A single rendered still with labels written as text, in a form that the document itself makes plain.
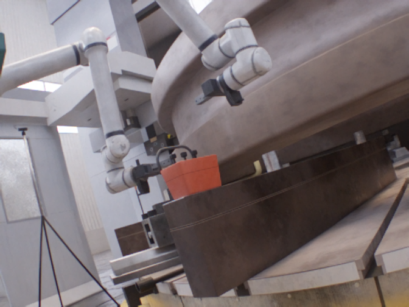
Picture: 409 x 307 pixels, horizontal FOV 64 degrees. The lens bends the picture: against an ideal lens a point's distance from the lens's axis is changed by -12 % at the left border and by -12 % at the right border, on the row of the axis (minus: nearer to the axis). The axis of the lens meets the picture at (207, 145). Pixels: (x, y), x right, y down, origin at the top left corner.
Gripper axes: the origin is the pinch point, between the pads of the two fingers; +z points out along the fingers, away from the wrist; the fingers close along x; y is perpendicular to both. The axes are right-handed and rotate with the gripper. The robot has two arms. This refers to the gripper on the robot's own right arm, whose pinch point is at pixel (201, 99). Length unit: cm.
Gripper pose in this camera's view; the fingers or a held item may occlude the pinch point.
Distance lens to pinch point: 141.0
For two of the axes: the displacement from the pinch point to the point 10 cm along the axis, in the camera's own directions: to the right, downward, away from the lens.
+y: -3.1, -9.4, 1.6
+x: -7.0, 1.1, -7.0
